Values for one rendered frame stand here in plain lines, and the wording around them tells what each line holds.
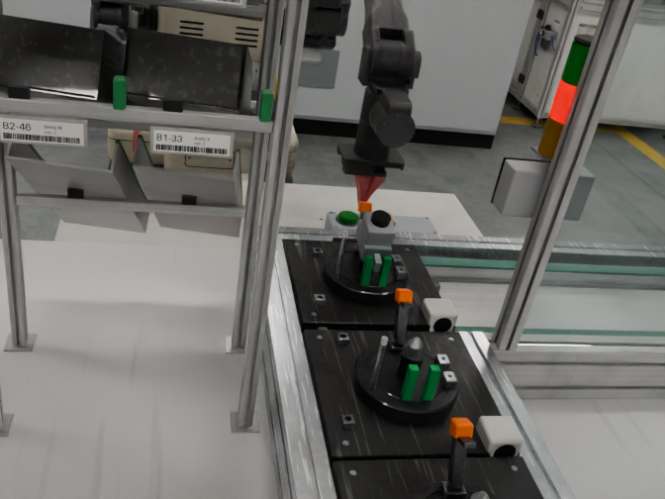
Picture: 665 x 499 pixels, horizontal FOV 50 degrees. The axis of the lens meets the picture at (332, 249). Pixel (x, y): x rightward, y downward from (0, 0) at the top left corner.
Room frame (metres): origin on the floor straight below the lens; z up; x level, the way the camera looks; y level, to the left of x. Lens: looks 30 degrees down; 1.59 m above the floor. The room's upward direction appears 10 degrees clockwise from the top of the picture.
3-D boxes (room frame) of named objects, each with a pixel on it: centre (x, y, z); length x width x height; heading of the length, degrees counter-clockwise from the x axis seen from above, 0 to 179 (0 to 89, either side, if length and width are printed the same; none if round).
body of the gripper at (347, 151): (1.08, -0.03, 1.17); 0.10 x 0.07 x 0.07; 105
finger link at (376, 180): (1.08, -0.02, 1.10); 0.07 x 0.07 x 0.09; 15
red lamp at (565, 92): (0.92, -0.27, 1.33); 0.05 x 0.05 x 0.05
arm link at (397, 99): (1.05, -0.05, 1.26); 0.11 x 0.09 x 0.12; 16
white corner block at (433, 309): (0.92, -0.18, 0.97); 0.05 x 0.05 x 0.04; 15
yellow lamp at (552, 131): (0.92, -0.27, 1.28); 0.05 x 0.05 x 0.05
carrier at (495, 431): (0.74, -0.13, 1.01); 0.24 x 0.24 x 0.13; 15
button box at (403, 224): (1.22, -0.09, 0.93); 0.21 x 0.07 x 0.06; 105
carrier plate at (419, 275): (0.99, -0.06, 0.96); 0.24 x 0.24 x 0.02; 15
